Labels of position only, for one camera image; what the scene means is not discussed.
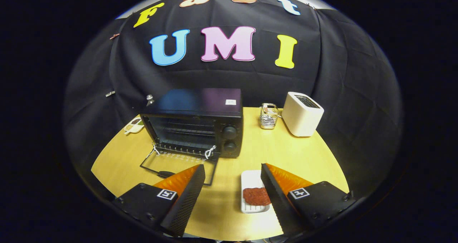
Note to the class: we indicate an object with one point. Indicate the silver clip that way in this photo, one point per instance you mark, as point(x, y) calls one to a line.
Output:
point(110, 93)

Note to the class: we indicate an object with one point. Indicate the reddish meat slice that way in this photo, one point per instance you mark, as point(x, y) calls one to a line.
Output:
point(254, 196)

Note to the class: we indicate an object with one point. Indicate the clear plastic bottle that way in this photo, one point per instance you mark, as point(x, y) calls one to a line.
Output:
point(150, 100)

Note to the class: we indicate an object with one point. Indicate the white divided spice dish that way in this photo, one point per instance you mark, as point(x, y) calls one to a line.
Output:
point(134, 126)

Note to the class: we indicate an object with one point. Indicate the black toaster oven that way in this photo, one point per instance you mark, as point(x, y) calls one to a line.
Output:
point(200, 100)

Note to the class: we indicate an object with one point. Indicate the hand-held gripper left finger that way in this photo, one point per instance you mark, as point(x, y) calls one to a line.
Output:
point(188, 203)

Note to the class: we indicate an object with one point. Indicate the red clip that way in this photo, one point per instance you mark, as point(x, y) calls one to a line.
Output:
point(114, 36)

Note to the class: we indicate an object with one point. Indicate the white ribbed tray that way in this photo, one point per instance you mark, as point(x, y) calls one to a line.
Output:
point(250, 178)

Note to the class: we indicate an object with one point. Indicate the white bread toaster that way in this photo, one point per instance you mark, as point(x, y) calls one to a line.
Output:
point(300, 119)

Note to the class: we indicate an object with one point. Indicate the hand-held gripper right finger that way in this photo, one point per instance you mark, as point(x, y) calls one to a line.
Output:
point(279, 203)

